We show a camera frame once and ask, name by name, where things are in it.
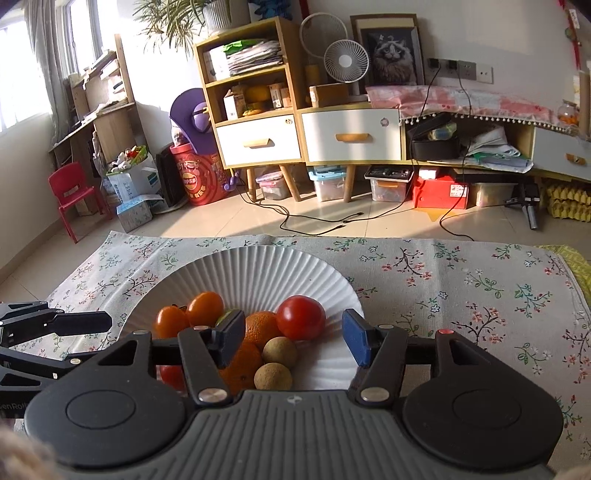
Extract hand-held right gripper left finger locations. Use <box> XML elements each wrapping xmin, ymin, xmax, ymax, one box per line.
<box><xmin>92</xmin><ymin>310</ymin><xmax>247</xmax><ymax>408</ymax></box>

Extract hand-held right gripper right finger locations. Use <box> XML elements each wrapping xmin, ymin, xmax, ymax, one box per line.
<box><xmin>342</xmin><ymin>309</ymin><xmax>502</xmax><ymax>406</ymax></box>

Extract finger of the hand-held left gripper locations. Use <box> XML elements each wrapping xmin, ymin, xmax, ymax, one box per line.
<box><xmin>0</xmin><ymin>302</ymin><xmax>113</xmax><ymax>345</ymax></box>
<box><xmin>0</xmin><ymin>346</ymin><xmax>94</xmax><ymax>384</ymax></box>

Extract large orange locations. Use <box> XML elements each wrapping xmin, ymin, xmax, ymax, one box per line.
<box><xmin>218</xmin><ymin>342</ymin><xmax>264</xmax><ymax>396</ymax></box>

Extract small smooth orange fruit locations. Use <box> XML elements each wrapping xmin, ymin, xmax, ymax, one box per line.
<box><xmin>154</xmin><ymin>305</ymin><xmax>190</xmax><ymax>340</ymax></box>
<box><xmin>186</xmin><ymin>292</ymin><xmax>226</xmax><ymax>329</ymax></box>

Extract brown longan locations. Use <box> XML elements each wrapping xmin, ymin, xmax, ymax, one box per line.
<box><xmin>253</xmin><ymin>363</ymin><xmax>294</xmax><ymax>392</ymax></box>
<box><xmin>262</xmin><ymin>337</ymin><xmax>299</xmax><ymax>369</ymax></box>

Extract red tomato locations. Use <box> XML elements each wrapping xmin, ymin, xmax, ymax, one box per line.
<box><xmin>276</xmin><ymin>295</ymin><xmax>327</xmax><ymax>342</ymax></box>
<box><xmin>159</xmin><ymin>364</ymin><xmax>188</xmax><ymax>393</ymax></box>

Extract white ribbed plate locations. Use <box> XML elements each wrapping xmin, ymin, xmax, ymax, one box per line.
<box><xmin>130</xmin><ymin>246</ymin><xmax>365</xmax><ymax>394</ymax></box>

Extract person's left forearm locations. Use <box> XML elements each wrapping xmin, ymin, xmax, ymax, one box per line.
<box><xmin>0</xmin><ymin>422</ymin><xmax>60</xmax><ymax>480</ymax></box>

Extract rough orange tangerine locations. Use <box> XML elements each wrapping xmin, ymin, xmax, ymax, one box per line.
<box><xmin>244</xmin><ymin>311</ymin><xmax>283</xmax><ymax>350</ymax></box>

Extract floral tablecloth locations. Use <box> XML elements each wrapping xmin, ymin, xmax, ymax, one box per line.
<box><xmin>46</xmin><ymin>230</ymin><xmax>591</xmax><ymax>460</ymax></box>

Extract red plastic chair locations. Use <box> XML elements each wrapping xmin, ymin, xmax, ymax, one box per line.
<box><xmin>48</xmin><ymin>161</ymin><xmax>113</xmax><ymax>244</ymax></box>

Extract white bag of toys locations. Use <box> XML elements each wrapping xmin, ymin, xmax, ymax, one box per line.
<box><xmin>105</xmin><ymin>145</ymin><xmax>163</xmax><ymax>205</ymax></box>

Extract blue lid storage box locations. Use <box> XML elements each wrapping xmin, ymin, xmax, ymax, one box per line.
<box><xmin>308</xmin><ymin>167</ymin><xmax>348</xmax><ymax>203</ymax></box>

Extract black lid storage box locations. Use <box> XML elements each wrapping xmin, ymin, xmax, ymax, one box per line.
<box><xmin>364</xmin><ymin>165</ymin><xmax>415</xmax><ymax>203</ymax></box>

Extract red printed bucket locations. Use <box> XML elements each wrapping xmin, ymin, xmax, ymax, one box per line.
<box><xmin>169</xmin><ymin>142</ymin><xmax>230</xmax><ymax>207</ymax></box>

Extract black flat panel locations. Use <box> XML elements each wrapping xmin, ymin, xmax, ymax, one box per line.
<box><xmin>156</xmin><ymin>148</ymin><xmax>186</xmax><ymax>209</ymax></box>

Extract red box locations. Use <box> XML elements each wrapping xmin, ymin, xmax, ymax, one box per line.
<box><xmin>412</xmin><ymin>168</ymin><xmax>470</xmax><ymax>210</ymax></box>

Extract clear low storage box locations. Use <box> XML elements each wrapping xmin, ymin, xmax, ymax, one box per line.
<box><xmin>470</xmin><ymin>182</ymin><xmax>519</xmax><ymax>208</ymax></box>

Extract low wooden drawer cabinet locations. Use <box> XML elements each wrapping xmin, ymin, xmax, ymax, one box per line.
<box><xmin>297</xmin><ymin>104</ymin><xmax>408</xmax><ymax>204</ymax></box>

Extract black case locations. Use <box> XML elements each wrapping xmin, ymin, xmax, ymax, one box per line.
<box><xmin>408</xmin><ymin>113</ymin><xmax>461</xmax><ymax>161</ymax></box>

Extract wooden desk with shelves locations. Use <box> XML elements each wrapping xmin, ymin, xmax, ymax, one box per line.
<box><xmin>48</xmin><ymin>34</ymin><xmax>149</xmax><ymax>188</ymax></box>

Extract black tripod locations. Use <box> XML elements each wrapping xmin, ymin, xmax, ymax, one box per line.
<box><xmin>505</xmin><ymin>182</ymin><xmax>542</xmax><ymax>230</ymax></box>

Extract purple plush toy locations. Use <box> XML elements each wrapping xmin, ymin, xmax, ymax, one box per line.
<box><xmin>169</xmin><ymin>88</ymin><xmax>216</xmax><ymax>154</ymax></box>

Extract yellow mat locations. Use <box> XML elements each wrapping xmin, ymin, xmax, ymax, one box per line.
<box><xmin>539</xmin><ymin>244</ymin><xmax>591</xmax><ymax>298</ymax></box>

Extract white carton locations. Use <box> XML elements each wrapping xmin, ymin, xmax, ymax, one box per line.
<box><xmin>223</xmin><ymin>89</ymin><xmax>246</xmax><ymax>121</ymax></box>

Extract pile of folded papers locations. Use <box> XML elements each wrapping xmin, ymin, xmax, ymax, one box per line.
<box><xmin>464</xmin><ymin>126</ymin><xmax>535</xmax><ymax>172</ymax></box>

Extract yellow round item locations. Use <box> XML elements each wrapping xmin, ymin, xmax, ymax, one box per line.
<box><xmin>243</xmin><ymin>85</ymin><xmax>271</xmax><ymax>116</ymax></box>

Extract cardboard box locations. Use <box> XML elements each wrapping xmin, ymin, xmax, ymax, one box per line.
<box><xmin>309</xmin><ymin>83</ymin><xmax>350</xmax><ymax>108</ymax></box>

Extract tall wooden shelf cabinet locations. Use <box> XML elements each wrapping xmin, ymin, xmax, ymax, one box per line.
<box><xmin>194</xmin><ymin>17</ymin><xmax>308</xmax><ymax>200</ymax></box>

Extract small printed boxes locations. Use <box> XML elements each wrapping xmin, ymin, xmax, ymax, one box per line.
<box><xmin>269</xmin><ymin>82</ymin><xmax>294</xmax><ymax>110</ymax></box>

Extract yellow egg cartons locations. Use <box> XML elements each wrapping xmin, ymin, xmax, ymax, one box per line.
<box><xmin>544</xmin><ymin>180</ymin><xmax>591</xmax><ymax>221</ymax></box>

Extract pink cloth cover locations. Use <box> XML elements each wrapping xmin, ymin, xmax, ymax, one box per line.
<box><xmin>366</xmin><ymin>85</ymin><xmax>583</xmax><ymax>136</ymax></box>

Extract grey window curtain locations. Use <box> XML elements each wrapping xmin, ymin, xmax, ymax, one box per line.
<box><xmin>22</xmin><ymin>0</ymin><xmax>63</xmax><ymax>118</ymax></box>

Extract long wooden media cabinet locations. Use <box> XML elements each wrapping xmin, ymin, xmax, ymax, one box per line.
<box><xmin>401</xmin><ymin>110</ymin><xmax>591</xmax><ymax>184</ymax></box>

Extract white box on shelf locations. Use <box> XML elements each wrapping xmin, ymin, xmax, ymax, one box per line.
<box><xmin>203</xmin><ymin>48</ymin><xmax>230</xmax><ymax>82</ymax></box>

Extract small white desk fan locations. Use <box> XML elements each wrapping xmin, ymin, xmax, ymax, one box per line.
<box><xmin>324</xmin><ymin>39</ymin><xmax>370</xmax><ymax>100</ymax></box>

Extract stack of papers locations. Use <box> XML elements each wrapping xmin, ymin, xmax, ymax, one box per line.
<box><xmin>225</xmin><ymin>40</ymin><xmax>285</xmax><ymax>77</ymax></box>

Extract framed cat picture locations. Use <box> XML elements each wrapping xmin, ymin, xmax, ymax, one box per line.
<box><xmin>349</xmin><ymin>14</ymin><xmax>426</xmax><ymax>87</ymax></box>

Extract glass jar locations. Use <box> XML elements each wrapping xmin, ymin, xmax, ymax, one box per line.
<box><xmin>556</xmin><ymin>102</ymin><xmax>581</xmax><ymax>128</ymax></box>

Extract large round white fan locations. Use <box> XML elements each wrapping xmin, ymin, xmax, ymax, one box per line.
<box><xmin>299</xmin><ymin>12</ymin><xmax>348</xmax><ymax>59</ymax></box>

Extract green house plant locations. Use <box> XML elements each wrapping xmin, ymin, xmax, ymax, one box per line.
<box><xmin>133</xmin><ymin>0</ymin><xmax>218</xmax><ymax>49</ymax></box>

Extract white plant pot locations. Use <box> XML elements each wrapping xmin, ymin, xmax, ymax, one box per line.
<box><xmin>202</xmin><ymin>0</ymin><xmax>232</xmax><ymax>34</ymax></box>

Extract cardboard tube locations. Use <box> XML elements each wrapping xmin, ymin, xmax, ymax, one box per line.
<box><xmin>578</xmin><ymin>69</ymin><xmax>591</xmax><ymax>121</ymax></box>

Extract red hanging ornament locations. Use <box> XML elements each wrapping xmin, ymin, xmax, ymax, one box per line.
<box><xmin>560</xmin><ymin>0</ymin><xmax>588</xmax><ymax>48</ymax></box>

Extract black power cable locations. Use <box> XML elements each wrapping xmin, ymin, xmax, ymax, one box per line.
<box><xmin>424</xmin><ymin>59</ymin><xmax>477</xmax><ymax>241</ymax></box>

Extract black wall socket strip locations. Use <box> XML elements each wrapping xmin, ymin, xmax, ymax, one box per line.
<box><xmin>427</xmin><ymin>58</ymin><xmax>476</xmax><ymax>79</ymax></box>

